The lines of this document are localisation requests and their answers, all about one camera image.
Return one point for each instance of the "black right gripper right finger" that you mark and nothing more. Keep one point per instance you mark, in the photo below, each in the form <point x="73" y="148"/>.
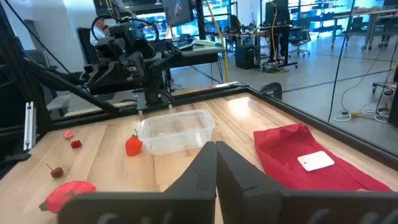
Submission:
<point x="264" y="208"/>

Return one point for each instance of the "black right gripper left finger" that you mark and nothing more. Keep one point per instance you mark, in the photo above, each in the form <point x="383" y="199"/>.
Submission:
<point x="186" y="205"/>

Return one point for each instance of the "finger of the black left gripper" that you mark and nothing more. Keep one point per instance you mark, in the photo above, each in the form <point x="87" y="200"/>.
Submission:
<point x="97" y="79"/>
<point x="124" y="77"/>

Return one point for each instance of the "pink toy raspberry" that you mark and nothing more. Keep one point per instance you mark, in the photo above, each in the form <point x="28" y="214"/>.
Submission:
<point x="68" y="134"/>

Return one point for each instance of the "red toy raspberry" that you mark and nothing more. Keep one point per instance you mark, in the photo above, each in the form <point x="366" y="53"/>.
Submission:
<point x="76" y="144"/>

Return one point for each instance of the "red toy strawberry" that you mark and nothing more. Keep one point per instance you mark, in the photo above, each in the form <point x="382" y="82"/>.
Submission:
<point x="133" y="146"/>

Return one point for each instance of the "dark red toy cherry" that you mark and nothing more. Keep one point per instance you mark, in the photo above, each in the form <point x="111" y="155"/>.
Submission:
<point x="57" y="172"/>

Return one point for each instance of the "pink toy dragon fruit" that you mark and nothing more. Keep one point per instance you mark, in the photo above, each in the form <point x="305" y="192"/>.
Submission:
<point x="62" y="193"/>

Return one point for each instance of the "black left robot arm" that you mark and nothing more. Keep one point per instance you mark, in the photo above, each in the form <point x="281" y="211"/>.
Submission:
<point x="155" y="84"/>

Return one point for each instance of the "clear plastic tupperware container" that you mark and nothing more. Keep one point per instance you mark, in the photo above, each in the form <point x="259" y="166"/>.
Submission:
<point x="177" y="133"/>

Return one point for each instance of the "person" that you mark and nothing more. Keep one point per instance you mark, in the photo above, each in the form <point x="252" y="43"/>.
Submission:
<point x="98" y="32"/>

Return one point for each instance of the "red cloth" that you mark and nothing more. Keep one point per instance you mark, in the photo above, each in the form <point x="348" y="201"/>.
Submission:
<point x="280" y="161"/>

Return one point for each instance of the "black computer monitor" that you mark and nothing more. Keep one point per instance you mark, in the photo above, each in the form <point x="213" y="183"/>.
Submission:
<point x="177" y="12"/>

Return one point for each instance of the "black desk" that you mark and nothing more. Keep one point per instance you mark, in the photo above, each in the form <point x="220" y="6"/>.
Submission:
<point x="192" y="57"/>

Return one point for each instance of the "white rectangular tag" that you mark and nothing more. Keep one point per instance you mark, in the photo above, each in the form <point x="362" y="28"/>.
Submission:
<point x="315" y="160"/>

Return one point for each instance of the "black computer tower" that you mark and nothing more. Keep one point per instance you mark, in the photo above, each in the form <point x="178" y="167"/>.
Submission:
<point x="247" y="56"/>

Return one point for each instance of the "grey office chair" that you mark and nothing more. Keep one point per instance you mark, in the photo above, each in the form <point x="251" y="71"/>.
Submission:
<point x="300" y="37"/>

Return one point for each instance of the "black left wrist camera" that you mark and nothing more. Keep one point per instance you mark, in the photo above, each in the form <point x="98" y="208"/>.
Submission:
<point x="119" y="31"/>

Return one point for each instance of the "black station frame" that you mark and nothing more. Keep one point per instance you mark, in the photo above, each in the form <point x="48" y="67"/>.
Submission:
<point x="62" y="82"/>

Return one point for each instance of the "silver aluminium bracket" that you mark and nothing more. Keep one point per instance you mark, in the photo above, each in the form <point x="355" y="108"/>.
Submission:
<point x="29" y="124"/>

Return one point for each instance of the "black frame clamp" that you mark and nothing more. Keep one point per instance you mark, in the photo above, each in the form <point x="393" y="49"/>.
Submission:
<point x="271" y="90"/>

